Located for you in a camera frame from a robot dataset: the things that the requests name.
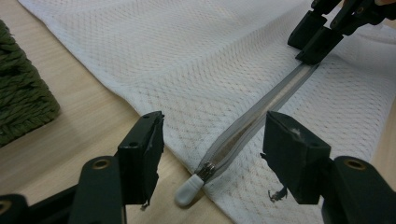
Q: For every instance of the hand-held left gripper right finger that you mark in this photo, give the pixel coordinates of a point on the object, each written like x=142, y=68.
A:
x=295, y=155

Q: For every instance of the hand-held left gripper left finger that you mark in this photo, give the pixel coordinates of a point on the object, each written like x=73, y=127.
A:
x=140, y=161

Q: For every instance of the white mesh laundry bag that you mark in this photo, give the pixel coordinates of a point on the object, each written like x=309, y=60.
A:
x=186, y=62

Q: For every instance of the green woven basket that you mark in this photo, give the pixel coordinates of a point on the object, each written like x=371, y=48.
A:
x=25, y=93

